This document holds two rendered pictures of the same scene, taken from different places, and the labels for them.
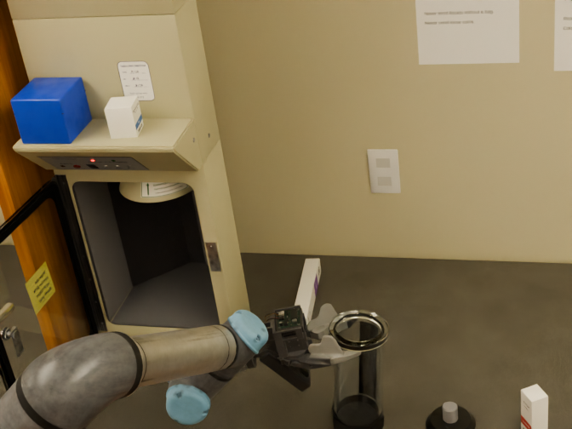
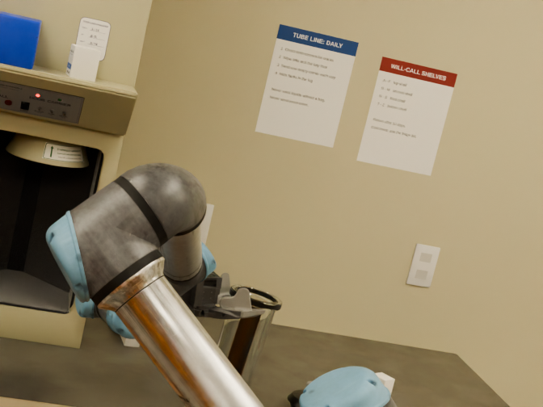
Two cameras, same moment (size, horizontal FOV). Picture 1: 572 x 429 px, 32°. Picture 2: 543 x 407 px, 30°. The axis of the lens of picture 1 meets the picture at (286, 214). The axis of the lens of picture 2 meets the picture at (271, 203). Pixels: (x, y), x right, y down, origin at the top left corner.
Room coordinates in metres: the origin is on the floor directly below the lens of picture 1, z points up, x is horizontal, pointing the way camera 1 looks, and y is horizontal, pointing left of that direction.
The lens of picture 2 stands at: (-0.22, 0.95, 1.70)
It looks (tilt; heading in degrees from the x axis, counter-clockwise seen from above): 10 degrees down; 328
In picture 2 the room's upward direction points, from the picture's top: 13 degrees clockwise
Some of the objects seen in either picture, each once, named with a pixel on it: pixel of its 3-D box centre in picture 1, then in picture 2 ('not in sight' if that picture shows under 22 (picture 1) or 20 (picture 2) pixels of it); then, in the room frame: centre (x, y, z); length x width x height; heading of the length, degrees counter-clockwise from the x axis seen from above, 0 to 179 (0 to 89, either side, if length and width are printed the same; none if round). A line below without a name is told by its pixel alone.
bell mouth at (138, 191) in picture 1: (159, 169); (49, 144); (1.83, 0.24, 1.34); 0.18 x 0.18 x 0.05
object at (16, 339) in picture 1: (14, 341); not in sight; (1.53, 0.54, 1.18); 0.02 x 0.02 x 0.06; 66
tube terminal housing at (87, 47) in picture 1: (156, 171); (39, 148); (1.86, 0.26, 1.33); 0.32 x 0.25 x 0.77; 72
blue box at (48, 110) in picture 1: (52, 110); (10, 39); (1.71, 0.40, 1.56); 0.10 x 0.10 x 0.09; 72
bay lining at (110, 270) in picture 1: (167, 225); (27, 207); (1.86, 0.26, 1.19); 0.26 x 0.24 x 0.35; 72
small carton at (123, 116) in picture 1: (124, 117); (83, 62); (1.67, 0.27, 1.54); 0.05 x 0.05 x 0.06; 80
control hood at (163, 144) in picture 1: (108, 156); (49, 97); (1.68, 0.31, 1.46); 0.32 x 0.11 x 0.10; 72
